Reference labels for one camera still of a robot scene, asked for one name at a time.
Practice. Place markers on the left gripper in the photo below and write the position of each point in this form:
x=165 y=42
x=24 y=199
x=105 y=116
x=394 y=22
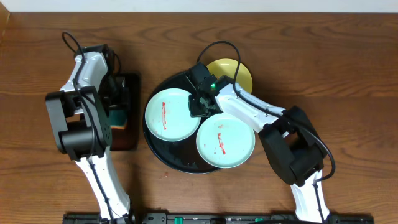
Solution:
x=126 y=102

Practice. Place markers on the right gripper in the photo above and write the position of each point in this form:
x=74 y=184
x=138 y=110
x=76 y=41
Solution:
x=194 y=112

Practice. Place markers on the green yellow sponge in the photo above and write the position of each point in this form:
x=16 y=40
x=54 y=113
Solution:
x=118 y=119

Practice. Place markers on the light blue plate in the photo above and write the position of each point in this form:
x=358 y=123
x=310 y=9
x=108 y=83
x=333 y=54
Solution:
x=224 y=141
x=168 y=117

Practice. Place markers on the light blue plate front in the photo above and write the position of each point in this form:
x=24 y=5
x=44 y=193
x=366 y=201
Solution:
x=224 y=141

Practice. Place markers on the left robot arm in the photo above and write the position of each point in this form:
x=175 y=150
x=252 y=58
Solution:
x=79 y=117

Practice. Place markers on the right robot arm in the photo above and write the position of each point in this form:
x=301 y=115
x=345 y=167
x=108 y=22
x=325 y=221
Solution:
x=293 y=148

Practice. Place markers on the black rectangular tray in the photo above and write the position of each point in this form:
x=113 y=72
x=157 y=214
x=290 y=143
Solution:
x=127 y=139

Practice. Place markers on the black round tray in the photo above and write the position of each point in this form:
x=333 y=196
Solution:
x=179 y=155

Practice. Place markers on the yellow plate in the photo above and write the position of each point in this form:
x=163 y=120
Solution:
x=227 y=66

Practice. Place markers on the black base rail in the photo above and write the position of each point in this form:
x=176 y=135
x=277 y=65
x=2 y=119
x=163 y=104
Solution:
x=163 y=218

